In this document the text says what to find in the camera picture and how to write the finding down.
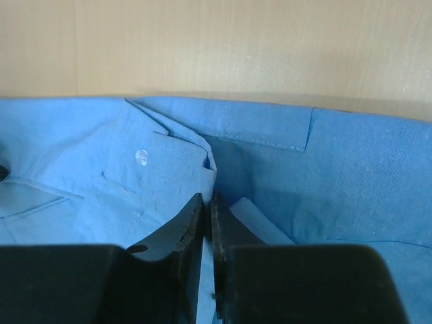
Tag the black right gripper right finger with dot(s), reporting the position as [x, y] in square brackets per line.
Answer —
[315, 283]

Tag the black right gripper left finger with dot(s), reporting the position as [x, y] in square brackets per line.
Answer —
[153, 281]

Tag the light blue long sleeve shirt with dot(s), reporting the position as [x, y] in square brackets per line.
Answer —
[115, 170]

